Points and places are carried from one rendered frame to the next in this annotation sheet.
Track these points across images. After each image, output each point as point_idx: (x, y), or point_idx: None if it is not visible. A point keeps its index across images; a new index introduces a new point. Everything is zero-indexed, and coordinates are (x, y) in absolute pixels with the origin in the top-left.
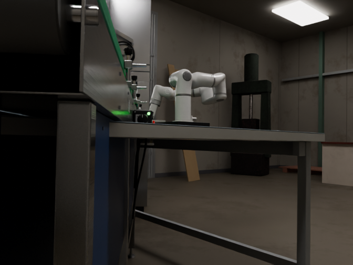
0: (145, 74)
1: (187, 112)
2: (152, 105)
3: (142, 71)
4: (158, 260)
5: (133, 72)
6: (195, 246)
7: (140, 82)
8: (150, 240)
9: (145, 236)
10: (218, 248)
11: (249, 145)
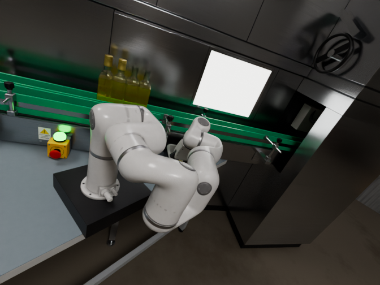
0: (345, 100)
1: (87, 177)
2: (179, 142)
3: (344, 93)
4: (96, 269)
5: (329, 91)
6: None
7: (328, 110)
8: (156, 259)
9: (168, 253)
10: None
11: None
